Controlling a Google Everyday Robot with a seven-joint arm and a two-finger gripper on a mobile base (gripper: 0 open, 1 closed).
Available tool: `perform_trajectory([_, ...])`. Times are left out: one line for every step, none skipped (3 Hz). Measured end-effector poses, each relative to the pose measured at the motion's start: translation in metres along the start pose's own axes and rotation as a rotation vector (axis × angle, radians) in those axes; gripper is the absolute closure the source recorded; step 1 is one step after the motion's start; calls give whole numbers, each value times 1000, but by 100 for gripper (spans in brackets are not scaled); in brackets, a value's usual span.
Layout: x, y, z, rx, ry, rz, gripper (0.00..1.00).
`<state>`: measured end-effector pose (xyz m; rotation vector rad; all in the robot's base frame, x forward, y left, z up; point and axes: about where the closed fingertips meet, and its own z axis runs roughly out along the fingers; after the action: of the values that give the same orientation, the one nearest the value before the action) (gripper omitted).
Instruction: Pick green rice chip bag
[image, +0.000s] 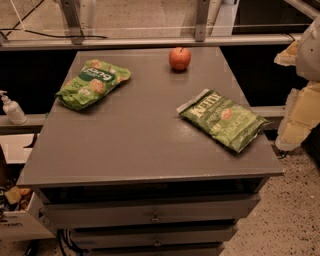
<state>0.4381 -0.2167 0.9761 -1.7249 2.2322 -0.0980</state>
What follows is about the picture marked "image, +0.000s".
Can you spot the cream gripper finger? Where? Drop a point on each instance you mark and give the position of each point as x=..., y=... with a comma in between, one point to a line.
x=302, y=114
x=288, y=56

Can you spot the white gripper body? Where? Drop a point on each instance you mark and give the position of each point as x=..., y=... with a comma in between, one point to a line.
x=309, y=55

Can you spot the green rice chip bag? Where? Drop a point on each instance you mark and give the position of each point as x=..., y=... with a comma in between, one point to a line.
x=96, y=79

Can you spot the green Kettle chip bag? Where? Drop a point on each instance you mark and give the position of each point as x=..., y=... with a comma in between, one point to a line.
x=224, y=120

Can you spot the red apple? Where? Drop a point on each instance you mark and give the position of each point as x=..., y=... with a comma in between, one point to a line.
x=179, y=58

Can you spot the grey drawer cabinet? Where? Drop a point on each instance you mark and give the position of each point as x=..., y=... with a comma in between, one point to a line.
x=101, y=173

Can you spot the white pump bottle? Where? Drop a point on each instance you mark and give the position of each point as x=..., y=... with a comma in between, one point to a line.
x=12, y=109

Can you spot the white cardboard box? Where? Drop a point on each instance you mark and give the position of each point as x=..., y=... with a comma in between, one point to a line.
x=28, y=223

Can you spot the right metal bracket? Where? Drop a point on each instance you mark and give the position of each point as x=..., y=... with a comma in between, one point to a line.
x=202, y=10

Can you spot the metal bracket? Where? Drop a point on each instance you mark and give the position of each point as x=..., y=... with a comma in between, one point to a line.
x=202, y=10
x=70, y=10

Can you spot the top drawer handle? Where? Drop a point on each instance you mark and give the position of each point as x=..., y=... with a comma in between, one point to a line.
x=155, y=218

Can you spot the drawer handle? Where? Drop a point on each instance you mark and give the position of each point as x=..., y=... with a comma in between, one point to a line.
x=155, y=218
x=157, y=243

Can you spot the left metal bracket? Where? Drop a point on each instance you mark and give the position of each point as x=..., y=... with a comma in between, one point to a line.
x=70, y=10

